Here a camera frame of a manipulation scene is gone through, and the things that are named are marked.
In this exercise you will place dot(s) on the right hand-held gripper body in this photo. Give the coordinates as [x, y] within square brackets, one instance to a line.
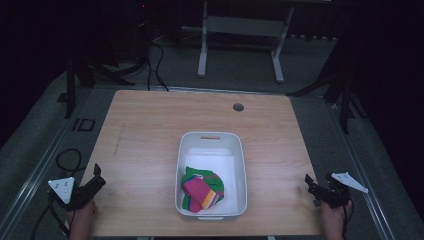
[336, 191]

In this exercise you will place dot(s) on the person's right hand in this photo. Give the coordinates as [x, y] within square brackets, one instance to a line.
[333, 218]

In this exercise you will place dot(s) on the green striped sock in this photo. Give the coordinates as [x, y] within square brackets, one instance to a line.
[216, 181]

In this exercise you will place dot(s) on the white metal stand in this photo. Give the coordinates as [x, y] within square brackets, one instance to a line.
[240, 26]

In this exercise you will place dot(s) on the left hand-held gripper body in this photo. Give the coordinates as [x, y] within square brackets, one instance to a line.
[63, 189]

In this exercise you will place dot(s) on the person's left hand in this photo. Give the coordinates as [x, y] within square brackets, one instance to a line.
[82, 213]

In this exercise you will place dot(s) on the metal floor rail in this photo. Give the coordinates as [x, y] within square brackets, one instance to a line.
[353, 160]
[40, 173]

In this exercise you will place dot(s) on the pink striped sock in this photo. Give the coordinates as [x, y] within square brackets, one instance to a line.
[200, 191]

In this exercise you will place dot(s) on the black tripod stand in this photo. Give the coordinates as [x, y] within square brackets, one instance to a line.
[70, 86]
[345, 100]

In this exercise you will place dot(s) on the white plastic bin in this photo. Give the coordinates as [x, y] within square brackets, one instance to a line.
[233, 166]

